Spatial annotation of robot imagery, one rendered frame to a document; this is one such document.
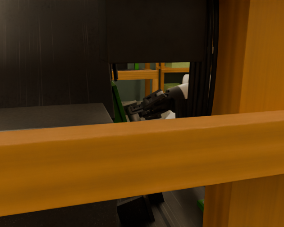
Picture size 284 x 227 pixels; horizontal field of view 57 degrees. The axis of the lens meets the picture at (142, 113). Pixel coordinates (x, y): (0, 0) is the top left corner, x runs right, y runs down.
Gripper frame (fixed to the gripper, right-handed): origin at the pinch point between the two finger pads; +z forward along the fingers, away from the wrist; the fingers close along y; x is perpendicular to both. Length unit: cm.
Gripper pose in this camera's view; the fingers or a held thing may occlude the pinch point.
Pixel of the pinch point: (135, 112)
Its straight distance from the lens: 75.2
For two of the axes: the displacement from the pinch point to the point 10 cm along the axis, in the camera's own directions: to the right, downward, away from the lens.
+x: 3.5, 8.2, -4.5
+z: -9.3, 3.1, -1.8
